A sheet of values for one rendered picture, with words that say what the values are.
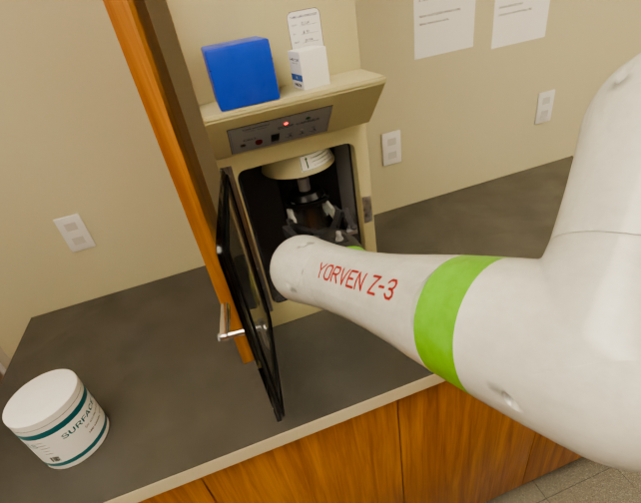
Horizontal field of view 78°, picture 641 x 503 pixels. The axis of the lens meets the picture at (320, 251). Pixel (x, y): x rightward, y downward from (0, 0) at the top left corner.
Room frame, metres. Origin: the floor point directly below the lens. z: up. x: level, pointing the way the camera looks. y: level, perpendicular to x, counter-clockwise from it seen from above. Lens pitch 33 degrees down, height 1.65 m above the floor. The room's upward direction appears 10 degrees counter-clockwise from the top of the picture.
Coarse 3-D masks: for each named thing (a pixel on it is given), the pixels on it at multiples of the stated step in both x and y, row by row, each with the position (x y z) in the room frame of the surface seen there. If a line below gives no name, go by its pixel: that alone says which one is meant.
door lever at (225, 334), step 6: (222, 306) 0.55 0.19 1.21; (228, 306) 0.55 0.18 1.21; (222, 312) 0.54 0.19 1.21; (228, 312) 0.53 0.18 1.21; (222, 318) 0.52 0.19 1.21; (228, 318) 0.52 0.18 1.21; (222, 324) 0.50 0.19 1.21; (228, 324) 0.50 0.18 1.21; (222, 330) 0.49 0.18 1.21; (228, 330) 0.49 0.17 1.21; (234, 330) 0.49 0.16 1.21; (240, 330) 0.48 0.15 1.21; (222, 336) 0.48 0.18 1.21; (228, 336) 0.48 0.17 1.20; (234, 336) 0.48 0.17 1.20
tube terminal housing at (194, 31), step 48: (192, 0) 0.77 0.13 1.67; (240, 0) 0.79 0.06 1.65; (288, 0) 0.80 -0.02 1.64; (336, 0) 0.82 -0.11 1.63; (192, 48) 0.77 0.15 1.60; (288, 48) 0.80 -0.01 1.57; (336, 48) 0.82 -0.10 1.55; (288, 144) 0.79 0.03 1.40; (336, 144) 0.82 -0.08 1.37; (240, 192) 0.77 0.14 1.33
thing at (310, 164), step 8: (320, 152) 0.85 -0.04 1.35; (328, 152) 0.87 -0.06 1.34; (288, 160) 0.83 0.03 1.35; (296, 160) 0.82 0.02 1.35; (304, 160) 0.82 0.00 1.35; (312, 160) 0.83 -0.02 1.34; (320, 160) 0.84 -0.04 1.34; (328, 160) 0.85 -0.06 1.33; (264, 168) 0.87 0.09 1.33; (272, 168) 0.84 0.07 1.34; (280, 168) 0.83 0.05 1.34; (288, 168) 0.82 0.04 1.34; (296, 168) 0.82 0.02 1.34; (304, 168) 0.82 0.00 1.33; (312, 168) 0.82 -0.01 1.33; (320, 168) 0.83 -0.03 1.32; (272, 176) 0.84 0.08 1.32; (280, 176) 0.82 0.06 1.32; (288, 176) 0.82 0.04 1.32; (296, 176) 0.81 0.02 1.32; (304, 176) 0.81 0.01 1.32
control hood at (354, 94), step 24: (360, 72) 0.79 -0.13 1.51; (288, 96) 0.70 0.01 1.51; (312, 96) 0.69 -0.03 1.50; (336, 96) 0.70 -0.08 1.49; (360, 96) 0.73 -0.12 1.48; (216, 120) 0.65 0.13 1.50; (240, 120) 0.67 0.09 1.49; (264, 120) 0.69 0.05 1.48; (336, 120) 0.76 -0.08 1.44; (360, 120) 0.79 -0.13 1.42; (216, 144) 0.70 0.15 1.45
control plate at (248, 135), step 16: (304, 112) 0.71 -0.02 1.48; (320, 112) 0.72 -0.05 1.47; (240, 128) 0.68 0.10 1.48; (256, 128) 0.70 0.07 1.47; (272, 128) 0.71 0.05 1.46; (288, 128) 0.73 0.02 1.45; (304, 128) 0.74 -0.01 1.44; (320, 128) 0.76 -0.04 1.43; (240, 144) 0.72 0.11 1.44; (272, 144) 0.75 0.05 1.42
